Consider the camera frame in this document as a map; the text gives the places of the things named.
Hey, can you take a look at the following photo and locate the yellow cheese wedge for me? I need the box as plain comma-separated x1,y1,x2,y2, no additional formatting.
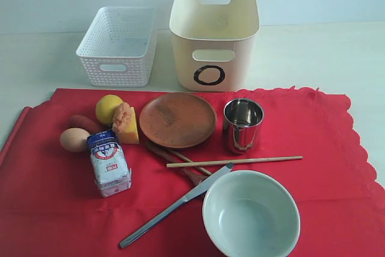
115,107,139,144

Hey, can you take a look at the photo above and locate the yellow lemon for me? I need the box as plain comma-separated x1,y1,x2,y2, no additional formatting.
95,94,123,126

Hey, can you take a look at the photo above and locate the white blue packet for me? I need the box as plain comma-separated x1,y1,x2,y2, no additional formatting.
87,129,132,197

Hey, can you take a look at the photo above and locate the red sausage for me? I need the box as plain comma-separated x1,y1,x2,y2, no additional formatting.
69,115,105,135

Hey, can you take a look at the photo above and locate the brown egg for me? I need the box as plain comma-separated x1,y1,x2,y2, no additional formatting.
60,128,90,153

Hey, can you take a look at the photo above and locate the brown wooden plate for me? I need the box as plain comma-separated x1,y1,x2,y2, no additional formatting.
139,92,217,149

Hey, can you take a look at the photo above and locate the brown wooden chopstick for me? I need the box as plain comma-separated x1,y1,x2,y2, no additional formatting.
165,148,212,176

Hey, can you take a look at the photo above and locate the stainless steel cup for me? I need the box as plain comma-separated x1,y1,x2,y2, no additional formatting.
222,98,265,154

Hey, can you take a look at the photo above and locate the light wooden chopstick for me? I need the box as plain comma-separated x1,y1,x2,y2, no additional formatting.
166,156,303,168

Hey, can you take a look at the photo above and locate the brown wooden spoon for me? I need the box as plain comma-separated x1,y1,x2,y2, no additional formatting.
145,141,208,185

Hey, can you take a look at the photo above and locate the cream plastic bin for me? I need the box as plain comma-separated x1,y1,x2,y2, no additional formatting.
169,0,259,91

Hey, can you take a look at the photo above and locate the white perforated plastic basket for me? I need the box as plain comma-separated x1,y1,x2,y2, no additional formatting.
76,7,157,87

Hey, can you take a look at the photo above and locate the white ceramic bowl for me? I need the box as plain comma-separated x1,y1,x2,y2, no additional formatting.
202,170,301,256

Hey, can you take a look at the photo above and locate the stainless steel knife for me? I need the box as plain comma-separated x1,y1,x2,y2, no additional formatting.
119,163,234,249

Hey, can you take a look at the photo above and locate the red table cloth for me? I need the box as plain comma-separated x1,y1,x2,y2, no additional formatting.
1,88,384,256

